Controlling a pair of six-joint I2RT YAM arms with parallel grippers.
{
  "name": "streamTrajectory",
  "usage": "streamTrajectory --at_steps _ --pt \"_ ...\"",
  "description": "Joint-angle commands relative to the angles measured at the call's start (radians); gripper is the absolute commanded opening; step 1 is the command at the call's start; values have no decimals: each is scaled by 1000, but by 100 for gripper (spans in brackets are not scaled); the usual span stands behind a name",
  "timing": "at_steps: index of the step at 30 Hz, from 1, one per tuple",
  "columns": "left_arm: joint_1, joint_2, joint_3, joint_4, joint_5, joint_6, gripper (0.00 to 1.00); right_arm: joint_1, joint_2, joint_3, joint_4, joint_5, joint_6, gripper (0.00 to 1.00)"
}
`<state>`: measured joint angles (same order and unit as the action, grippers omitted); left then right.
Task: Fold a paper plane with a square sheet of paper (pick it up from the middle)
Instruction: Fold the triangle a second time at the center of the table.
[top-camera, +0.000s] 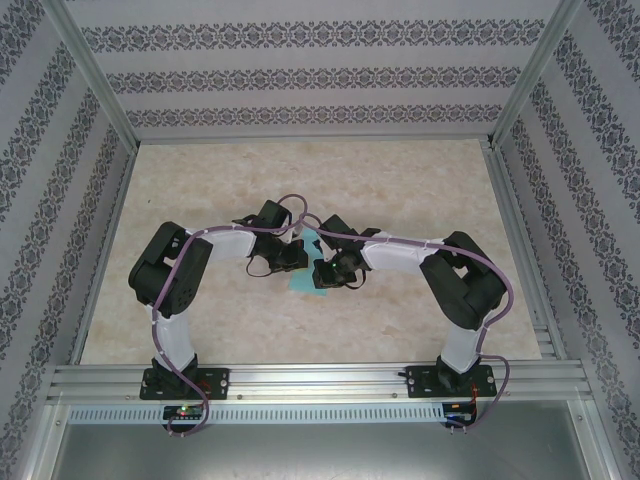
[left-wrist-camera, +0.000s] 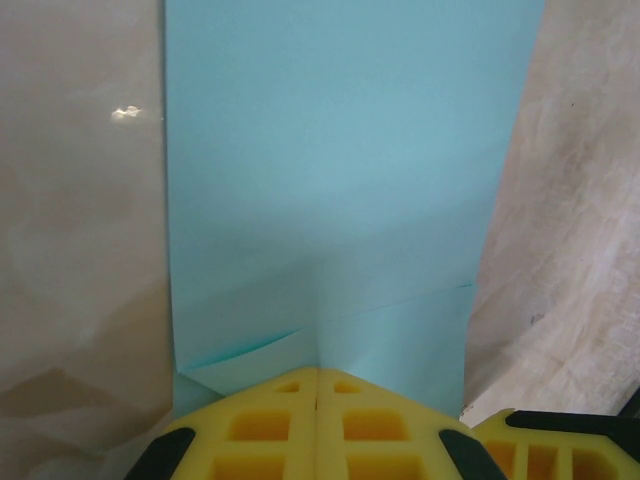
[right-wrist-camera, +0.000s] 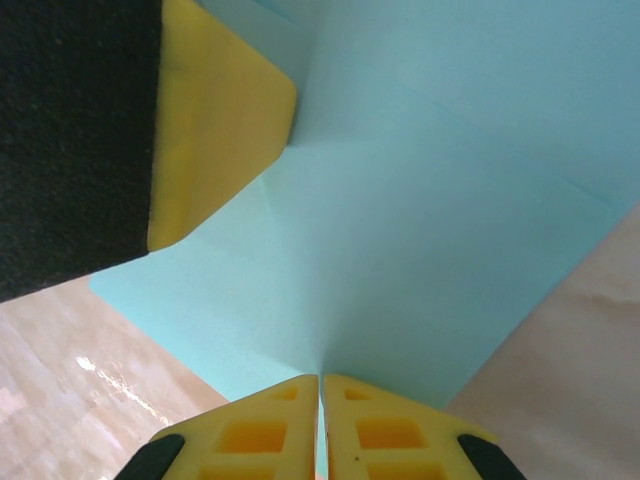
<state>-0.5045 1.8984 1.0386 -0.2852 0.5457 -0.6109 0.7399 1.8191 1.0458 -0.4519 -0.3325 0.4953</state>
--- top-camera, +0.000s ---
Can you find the grey sheet metal panel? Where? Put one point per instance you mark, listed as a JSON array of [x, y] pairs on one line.
[[310, 455]]

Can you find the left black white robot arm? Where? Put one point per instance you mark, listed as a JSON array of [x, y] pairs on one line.
[[170, 270]]

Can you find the aluminium side rail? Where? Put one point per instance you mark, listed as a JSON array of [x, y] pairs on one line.
[[515, 225], [111, 225]]

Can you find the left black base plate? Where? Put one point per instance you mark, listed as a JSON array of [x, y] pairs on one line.
[[220, 382]]

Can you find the aluminium frame strut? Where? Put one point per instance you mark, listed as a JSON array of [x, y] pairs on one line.
[[602, 440], [47, 440]]

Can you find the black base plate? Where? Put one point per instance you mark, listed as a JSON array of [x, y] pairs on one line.
[[220, 382], [417, 382]]

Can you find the teal paper sheet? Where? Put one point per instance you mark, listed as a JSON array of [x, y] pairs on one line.
[[300, 282]]

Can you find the aluminium corner post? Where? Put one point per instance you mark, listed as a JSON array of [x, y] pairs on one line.
[[535, 75], [95, 75]]

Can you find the aluminium cross rail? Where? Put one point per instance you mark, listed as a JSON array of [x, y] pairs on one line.
[[310, 138]]

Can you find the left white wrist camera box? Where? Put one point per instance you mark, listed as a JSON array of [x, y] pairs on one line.
[[293, 234]]

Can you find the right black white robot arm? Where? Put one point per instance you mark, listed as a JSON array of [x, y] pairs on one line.
[[450, 285]]

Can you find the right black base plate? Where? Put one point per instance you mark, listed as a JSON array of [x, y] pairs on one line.
[[417, 382]]

